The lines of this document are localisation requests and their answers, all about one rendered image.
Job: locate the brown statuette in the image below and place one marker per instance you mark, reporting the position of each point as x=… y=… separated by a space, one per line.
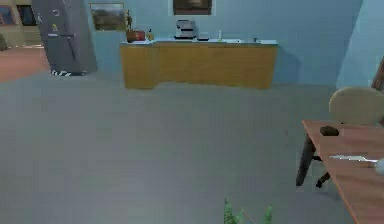
x=128 y=20

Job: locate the red pot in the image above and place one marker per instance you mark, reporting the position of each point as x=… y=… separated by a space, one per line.
x=139 y=35

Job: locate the beige round chair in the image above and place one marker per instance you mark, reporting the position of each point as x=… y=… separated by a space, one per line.
x=356 y=106

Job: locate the grey fridge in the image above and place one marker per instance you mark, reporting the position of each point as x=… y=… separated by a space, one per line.
x=68 y=36

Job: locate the wooden kitchen counter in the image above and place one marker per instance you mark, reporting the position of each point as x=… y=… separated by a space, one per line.
x=200 y=63

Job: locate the dark framed picture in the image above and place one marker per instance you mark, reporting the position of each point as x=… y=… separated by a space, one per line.
x=27 y=15

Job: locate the yellow bottle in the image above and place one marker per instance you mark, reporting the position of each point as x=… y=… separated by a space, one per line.
x=150 y=35

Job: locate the green houseplant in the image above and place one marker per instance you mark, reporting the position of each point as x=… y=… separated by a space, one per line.
x=233 y=215

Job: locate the white bottle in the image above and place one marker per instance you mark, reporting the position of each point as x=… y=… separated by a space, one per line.
x=220 y=35

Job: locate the dark framed window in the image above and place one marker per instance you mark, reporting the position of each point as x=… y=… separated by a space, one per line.
x=192 y=6

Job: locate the framed landscape picture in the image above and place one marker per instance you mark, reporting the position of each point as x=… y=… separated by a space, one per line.
x=108 y=17

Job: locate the blue framed picture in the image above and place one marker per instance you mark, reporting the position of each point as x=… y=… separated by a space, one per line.
x=6 y=15

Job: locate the dark brown lump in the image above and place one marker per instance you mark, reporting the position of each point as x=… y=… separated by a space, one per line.
x=329 y=131

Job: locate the silver knife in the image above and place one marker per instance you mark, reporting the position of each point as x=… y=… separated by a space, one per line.
x=353 y=158

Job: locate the brown wooden table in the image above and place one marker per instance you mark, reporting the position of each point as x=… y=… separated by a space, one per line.
x=356 y=160

